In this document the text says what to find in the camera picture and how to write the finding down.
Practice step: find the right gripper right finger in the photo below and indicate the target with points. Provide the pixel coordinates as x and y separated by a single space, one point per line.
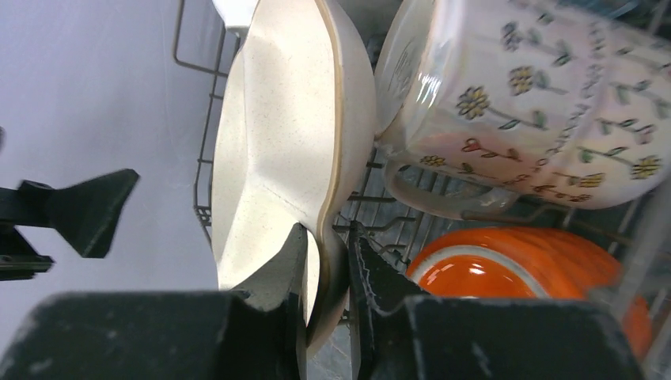
401 331

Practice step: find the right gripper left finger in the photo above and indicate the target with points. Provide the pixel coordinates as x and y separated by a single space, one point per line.
254 331

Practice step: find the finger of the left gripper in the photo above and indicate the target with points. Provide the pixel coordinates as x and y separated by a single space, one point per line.
85 214

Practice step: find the orange mug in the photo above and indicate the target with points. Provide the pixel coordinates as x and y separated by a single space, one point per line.
513 262

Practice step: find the cream plate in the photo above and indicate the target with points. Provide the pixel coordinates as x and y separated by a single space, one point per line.
296 130

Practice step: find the white floral mug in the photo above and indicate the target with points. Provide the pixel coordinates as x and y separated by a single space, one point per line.
481 102

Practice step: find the metal wire dish rack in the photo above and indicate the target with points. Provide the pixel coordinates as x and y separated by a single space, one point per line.
399 230

